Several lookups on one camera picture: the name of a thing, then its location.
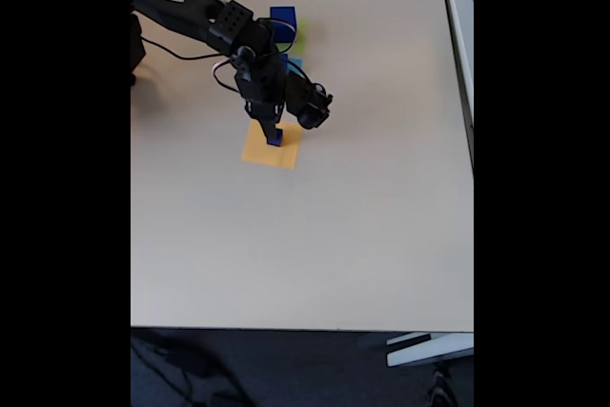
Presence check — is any black wire loop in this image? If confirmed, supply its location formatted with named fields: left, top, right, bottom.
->
left=259, top=18, right=315, bottom=89

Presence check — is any large blue cube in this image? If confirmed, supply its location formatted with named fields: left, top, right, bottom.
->
left=269, top=6, right=297, bottom=45

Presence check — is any black floor cable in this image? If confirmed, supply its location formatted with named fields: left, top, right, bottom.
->
left=131, top=333, right=249, bottom=407

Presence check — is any orange paper square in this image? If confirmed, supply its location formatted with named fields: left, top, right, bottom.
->
left=240, top=119, right=305, bottom=171

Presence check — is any green paper square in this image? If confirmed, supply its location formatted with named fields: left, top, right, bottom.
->
left=274, top=19, right=309, bottom=56

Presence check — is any black stand leg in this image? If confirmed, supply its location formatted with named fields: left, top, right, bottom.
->
left=426, top=361, right=458, bottom=407

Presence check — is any black camera box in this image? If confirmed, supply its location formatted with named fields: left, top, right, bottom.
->
left=284, top=73, right=335, bottom=131

